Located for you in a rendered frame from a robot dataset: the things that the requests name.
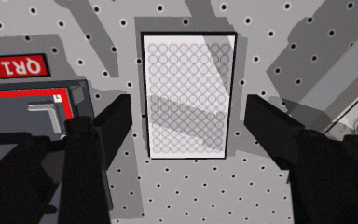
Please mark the dark grey nest plate with red border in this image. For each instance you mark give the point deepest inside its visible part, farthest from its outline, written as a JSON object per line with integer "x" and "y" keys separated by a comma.
{"x": 33, "y": 109}

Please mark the grey operator button panel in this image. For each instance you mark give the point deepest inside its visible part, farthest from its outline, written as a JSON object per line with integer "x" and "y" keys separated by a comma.
{"x": 331, "y": 105}

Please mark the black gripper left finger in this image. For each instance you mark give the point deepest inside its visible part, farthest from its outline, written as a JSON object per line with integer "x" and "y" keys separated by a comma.
{"x": 31, "y": 172}

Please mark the white well plate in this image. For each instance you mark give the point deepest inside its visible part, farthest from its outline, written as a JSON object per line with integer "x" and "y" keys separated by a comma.
{"x": 188, "y": 82}

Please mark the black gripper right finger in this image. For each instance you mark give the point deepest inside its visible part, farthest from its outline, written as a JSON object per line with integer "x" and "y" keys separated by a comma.
{"x": 323, "y": 173}

